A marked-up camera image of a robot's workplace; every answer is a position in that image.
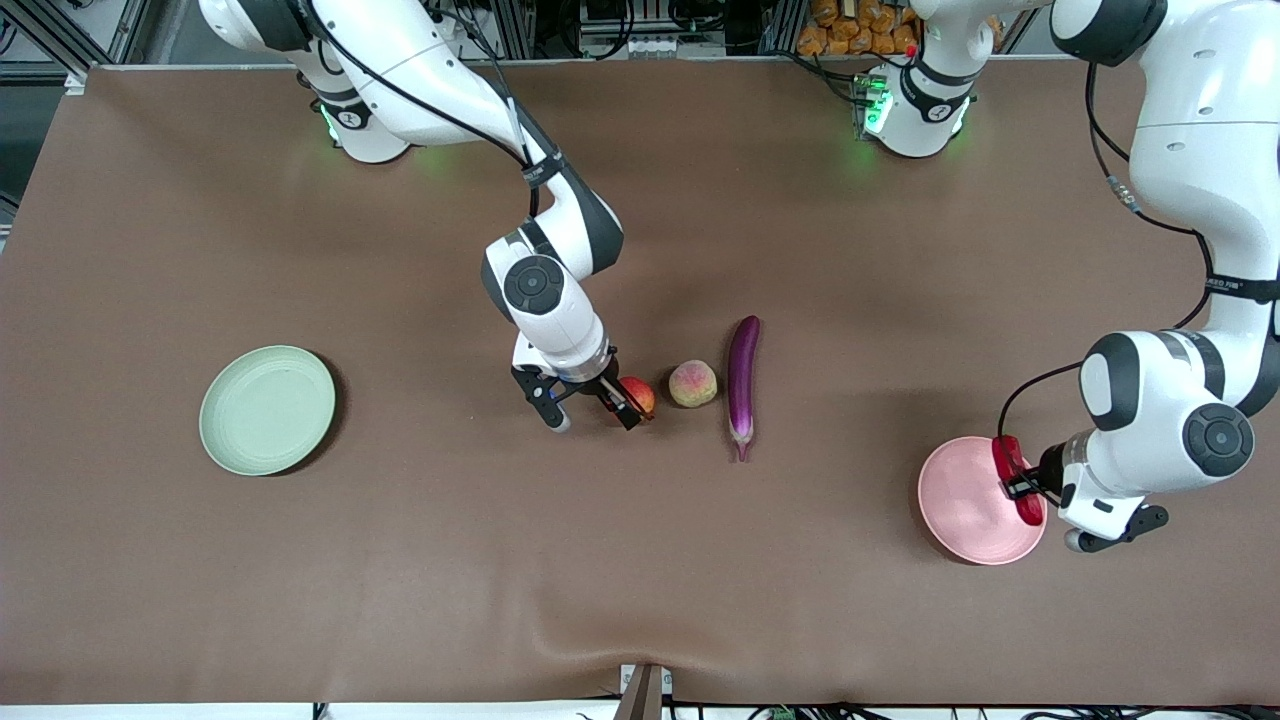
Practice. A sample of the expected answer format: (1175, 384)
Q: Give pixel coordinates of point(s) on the pale green round plate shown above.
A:
(265, 410)

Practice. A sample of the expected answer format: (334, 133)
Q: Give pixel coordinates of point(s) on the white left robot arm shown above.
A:
(1200, 150)

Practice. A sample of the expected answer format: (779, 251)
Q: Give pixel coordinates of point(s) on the pink round plate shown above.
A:
(965, 510)

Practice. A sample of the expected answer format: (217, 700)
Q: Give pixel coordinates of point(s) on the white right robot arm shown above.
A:
(400, 60)

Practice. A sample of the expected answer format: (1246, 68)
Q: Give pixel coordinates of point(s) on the metal table edge bracket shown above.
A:
(645, 695)

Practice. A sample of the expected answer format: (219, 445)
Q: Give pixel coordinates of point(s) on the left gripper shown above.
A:
(1047, 468)

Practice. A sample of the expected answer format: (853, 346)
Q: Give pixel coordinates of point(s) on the orange packed goods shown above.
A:
(850, 25)

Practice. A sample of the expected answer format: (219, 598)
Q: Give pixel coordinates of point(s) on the red chili pepper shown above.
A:
(1008, 458)

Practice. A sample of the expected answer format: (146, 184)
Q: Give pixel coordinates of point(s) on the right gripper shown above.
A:
(592, 384)

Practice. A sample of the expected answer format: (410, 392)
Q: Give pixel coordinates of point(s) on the purple eggplant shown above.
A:
(743, 370)

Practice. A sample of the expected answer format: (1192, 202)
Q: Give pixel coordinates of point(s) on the brown table cloth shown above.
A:
(640, 560)

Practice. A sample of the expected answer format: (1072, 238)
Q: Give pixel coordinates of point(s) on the pale green pink peach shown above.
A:
(692, 384)

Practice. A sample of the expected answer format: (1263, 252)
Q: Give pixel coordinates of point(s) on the white terminal block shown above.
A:
(655, 46)

